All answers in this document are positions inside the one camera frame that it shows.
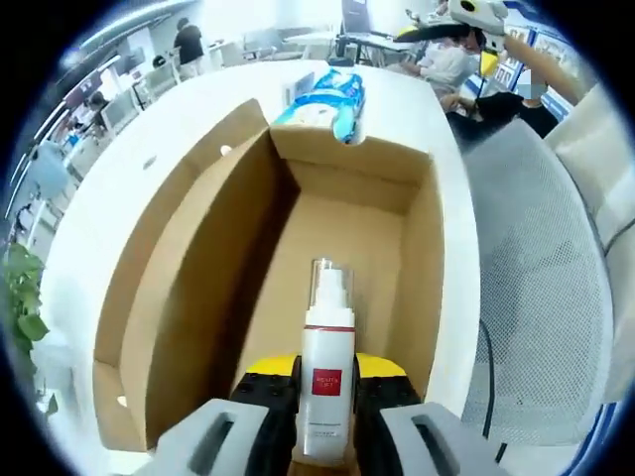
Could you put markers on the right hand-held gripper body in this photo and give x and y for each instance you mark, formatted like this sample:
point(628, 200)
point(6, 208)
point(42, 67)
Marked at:
point(483, 17)

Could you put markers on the blue tissue pack pink flower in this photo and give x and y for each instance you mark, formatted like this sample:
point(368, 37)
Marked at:
point(353, 114)

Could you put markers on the open laptop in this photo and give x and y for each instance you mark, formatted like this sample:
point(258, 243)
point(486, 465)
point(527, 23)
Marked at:
point(359, 17)

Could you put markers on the white spray bottle red label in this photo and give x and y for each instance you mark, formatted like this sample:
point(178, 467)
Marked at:
point(327, 377)

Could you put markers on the person's light shirt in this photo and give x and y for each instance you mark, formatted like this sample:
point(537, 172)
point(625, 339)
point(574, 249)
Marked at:
point(595, 173)

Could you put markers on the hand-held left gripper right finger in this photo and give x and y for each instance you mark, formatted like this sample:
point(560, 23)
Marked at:
point(397, 436)

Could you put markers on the green plant in white pot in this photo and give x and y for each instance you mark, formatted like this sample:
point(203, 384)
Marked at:
point(25, 297)

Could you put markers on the blue wet wipes pack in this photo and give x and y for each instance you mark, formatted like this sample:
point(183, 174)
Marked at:
point(310, 111)

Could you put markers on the small white blue box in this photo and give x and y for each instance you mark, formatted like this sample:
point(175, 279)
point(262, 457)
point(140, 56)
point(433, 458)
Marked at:
point(293, 89)

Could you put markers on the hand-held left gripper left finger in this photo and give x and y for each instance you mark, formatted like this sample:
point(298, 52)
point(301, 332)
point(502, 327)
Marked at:
point(198, 441)

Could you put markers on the white mesh office chair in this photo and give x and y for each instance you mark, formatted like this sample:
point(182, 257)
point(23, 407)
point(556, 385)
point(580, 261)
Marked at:
point(536, 273)

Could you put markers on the brown cardboard shoe box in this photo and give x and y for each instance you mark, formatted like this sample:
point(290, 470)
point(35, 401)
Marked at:
point(198, 248)

